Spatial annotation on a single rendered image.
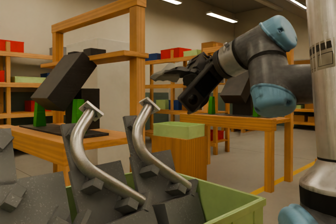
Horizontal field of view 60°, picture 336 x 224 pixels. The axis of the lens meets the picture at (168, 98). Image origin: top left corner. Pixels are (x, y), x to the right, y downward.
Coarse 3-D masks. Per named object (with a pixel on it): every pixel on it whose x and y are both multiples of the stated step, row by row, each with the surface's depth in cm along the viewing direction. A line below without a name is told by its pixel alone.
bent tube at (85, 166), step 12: (84, 108) 75; (96, 108) 74; (84, 120) 71; (72, 132) 68; (84, 132) 70; (72, 144) 66; (72, 156) 66; (84, 156) 66; (84, 168) 66; (96, 168) 67; (108, 180) 68; (120, 192) 70; (132, 192) 71
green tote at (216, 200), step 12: (132, 180) 93; (204, 180) 85; (204, 192) 84; (216, 192) 81; (228, 192) 78; (240, 192) 75; (72, 204) 80; (204, 204) 84; (216, 204) 81; (228, 204) 78; (240, 204) 75; (252, 204) 67; (264, 204) 70; (72, 216) 80; (204, 216) 84; (216, 216) 81; (228, 216) 61; (240, 216) 64; (252, 216) 68
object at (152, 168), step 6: (144, 168) 79; (150, 168) 77; (156, 168) 77; (144, 174) 79; (150, 174) 78; (156, 174) 77; (168, 180) 86; (168, 186) 84; (174, 186) 81; (180, 186) 81; (168, 192) 83; (174, 192) 82; (180, 192) 81
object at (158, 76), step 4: (168, 64) 77; (172, 64) 76; (164, 68) 76; (168, 68) 75; (156, 72) 75; (160, 72) 74; (152, 76) 76; (156, 76) 75; (160, 76) 74; (164, 76) 73; (168, 76) 73; (172, 76) 72; (176, 76) 72; (156, 80) 75; (172, 80) 73; (176, 80) 73
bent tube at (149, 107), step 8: (144, 104) 85; (152, 104) 85; (144, 112) 82; (152, 112) 87; (136, 120) 81; (144, 120) 81; (136, 128) 79; (136, 136) 78; (136, 144) 78; (144, 144) 79; (136, 152) 78; (144, 152) 78; (144, 160) 78; (152, 160) 78; (160, 168) 80; (168, 168) 81; (168, 176) 81; (176, 176) 82; (184, 184) 83
